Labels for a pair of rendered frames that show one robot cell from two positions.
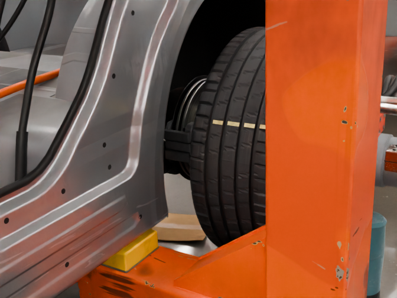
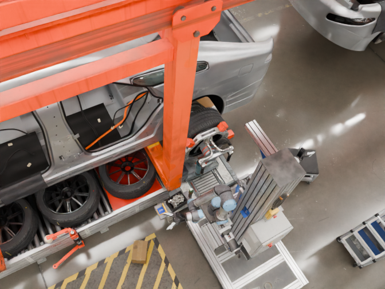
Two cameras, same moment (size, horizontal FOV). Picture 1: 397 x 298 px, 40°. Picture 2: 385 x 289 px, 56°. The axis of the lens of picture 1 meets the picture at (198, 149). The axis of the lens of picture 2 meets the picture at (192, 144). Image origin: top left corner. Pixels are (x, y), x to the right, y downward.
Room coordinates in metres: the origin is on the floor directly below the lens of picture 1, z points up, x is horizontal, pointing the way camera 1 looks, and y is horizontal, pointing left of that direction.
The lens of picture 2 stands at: (-0.56, -0.98, 4.35)
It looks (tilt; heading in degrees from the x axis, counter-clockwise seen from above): 60 degrees down; 21
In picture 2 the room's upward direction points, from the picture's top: 9 degrees clockwise
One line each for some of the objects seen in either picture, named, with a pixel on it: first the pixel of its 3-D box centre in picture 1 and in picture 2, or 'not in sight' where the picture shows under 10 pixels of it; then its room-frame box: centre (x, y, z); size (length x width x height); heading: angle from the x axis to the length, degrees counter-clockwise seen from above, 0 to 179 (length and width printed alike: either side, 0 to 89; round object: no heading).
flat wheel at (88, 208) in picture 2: not in sight; (69, 196); (0.28, 0.72, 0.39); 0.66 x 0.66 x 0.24
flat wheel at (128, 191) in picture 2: not in sight; (128, 170); (0.89, 0.33, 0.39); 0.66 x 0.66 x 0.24
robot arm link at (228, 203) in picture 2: not in sight; (224, 209); (0.71, -0.90, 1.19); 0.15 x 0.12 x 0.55; 44
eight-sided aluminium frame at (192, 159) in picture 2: not in sight; (205, 145); (1.40, -0.39, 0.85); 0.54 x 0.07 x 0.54; 148
